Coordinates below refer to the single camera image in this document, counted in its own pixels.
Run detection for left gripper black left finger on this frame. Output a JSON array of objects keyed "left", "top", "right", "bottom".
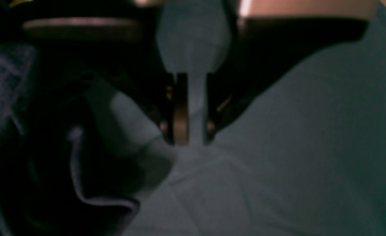
[{"left": 21, "top": 0, "right": 189, "bottom": 146}]

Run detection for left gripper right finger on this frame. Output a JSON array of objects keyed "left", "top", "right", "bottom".
[{"left": 204, "top": 17, "right": 369, "bottom": 145}]

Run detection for blue-grey heathered T-shirt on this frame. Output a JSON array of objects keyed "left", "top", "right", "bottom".
[{"left": 0, "top": 42, "right": 139, "bottom": 236}]

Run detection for teal table cloth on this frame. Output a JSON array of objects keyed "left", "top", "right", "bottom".
[{"left": 86, "top": 0, "right": 386, "bottom": 236}]

